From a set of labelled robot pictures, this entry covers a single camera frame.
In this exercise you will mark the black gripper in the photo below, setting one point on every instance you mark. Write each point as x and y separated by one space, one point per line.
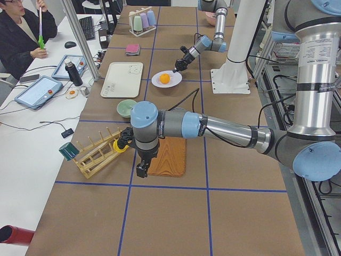
147 154
188 56

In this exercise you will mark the white round plate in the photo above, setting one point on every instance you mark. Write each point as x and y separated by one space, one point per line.
175 78

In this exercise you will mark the orange fruit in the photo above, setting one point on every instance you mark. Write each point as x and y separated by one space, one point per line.
164 78

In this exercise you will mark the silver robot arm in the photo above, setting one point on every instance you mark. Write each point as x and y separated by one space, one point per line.
203 42
308 147

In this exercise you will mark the cream bear tray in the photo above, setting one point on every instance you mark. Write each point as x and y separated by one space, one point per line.
123 80

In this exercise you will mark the wooden cutting board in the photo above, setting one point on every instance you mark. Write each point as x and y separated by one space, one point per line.
171 158

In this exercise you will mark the yellow mug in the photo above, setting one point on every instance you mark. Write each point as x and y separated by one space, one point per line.
120 145

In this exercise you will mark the pink and grey folded cloth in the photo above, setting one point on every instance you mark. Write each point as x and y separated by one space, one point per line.
132 49

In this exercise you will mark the wooden mug rack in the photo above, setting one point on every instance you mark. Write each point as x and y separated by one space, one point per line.
94 157

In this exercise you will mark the blue cup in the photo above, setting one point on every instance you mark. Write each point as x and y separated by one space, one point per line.
151 18

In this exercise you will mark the purple cup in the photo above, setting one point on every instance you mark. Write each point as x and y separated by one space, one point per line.
144 19

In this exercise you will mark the pink bowl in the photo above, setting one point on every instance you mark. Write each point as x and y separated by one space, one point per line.
211 18

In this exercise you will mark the green cup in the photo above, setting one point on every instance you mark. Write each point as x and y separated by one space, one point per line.
137 24

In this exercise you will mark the green bowl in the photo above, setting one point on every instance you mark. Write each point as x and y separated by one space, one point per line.
124 107

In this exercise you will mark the dark green mug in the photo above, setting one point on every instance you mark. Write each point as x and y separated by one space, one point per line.
68 151

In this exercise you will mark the small black device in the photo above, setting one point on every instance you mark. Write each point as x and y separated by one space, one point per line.
67 133

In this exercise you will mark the small metal cup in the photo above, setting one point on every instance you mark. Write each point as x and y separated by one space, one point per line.
84 91

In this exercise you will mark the blue teach pendant far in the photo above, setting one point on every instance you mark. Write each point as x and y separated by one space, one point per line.
75 62

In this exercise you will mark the blue teach pendant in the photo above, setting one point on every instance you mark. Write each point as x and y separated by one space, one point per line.
39 92
75 62

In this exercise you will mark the black keyboard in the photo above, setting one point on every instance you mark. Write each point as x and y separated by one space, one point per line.
87 27

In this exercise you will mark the fried egg coaster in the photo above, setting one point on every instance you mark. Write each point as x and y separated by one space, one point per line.
72 93

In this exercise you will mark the black water bottle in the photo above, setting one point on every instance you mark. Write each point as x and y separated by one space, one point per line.
73 72

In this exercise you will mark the black computer mouse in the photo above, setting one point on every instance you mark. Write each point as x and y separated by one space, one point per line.
70 44

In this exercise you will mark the blue teach pendant near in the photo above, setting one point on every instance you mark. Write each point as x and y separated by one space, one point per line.
39 92

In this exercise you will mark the green and pink stick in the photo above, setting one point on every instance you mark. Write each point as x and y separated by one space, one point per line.
40 38

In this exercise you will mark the black smartphone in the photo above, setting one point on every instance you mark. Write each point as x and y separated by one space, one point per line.
29 78

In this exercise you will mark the red cylinder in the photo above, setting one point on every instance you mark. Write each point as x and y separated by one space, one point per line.
16 236

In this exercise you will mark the person in black jacket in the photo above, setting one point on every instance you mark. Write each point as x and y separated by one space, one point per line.
20 35

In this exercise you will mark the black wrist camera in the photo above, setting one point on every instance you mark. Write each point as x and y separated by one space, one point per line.
184 49
128 135

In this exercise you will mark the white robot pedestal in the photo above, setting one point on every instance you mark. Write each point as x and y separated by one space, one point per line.
232 77

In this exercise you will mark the white wire cup rack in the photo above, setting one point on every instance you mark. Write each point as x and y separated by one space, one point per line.
132 14

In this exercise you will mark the aluminium frame post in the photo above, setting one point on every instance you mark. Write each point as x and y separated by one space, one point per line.
80 38

